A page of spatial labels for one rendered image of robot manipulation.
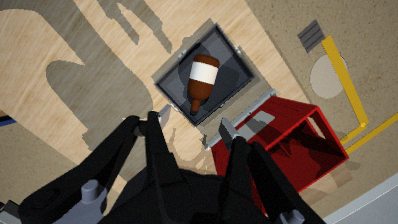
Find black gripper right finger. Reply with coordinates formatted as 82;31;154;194
218;117;327;224

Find red divided crate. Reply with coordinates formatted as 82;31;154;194
211;96;349;193

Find brown glass bottle with white label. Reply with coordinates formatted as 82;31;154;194
187;54;220;111

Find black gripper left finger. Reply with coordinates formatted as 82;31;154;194
17;104;195;224

